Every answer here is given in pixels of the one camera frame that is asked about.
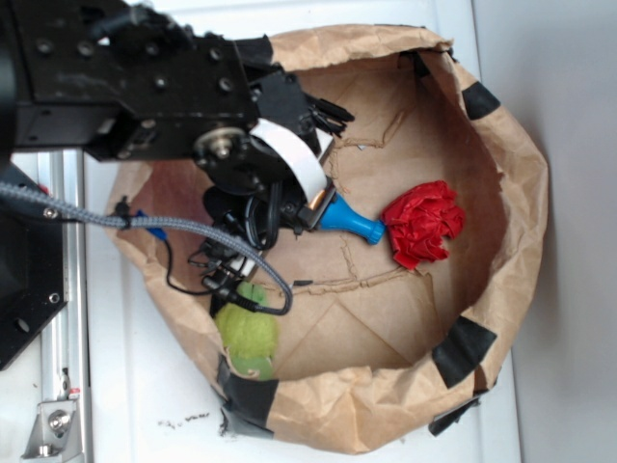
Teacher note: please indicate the crumpled red paper ball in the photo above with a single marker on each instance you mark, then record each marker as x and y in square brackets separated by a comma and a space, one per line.
[419, 220]

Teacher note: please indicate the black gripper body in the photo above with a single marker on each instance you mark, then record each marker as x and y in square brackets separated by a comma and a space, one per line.
[264, 150]

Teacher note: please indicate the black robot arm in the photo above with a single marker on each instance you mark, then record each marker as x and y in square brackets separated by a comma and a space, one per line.
[128, 83]

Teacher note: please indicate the brown paper bag bin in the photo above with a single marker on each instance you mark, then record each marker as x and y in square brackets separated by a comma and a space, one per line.
[370, 350]

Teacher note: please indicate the gripper finger with pad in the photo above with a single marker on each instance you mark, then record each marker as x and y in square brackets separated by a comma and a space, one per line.
[310, 215]

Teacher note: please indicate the blue plastic bottle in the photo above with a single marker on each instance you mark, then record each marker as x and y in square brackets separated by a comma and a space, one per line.
[339, 216]

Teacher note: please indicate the metal corner bracket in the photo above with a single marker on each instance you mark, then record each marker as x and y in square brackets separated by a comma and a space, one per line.
[56, 434]

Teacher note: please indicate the green plush toy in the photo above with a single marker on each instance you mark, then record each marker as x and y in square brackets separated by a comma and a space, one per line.
[250, 340]

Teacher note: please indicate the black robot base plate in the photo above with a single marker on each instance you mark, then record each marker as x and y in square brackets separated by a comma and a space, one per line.
[32, 273]

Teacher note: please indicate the aluminium frame rail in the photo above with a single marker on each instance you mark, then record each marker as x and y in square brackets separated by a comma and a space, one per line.
[64, 341]

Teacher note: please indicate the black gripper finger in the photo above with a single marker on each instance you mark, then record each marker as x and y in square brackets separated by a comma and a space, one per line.
[328, 116]

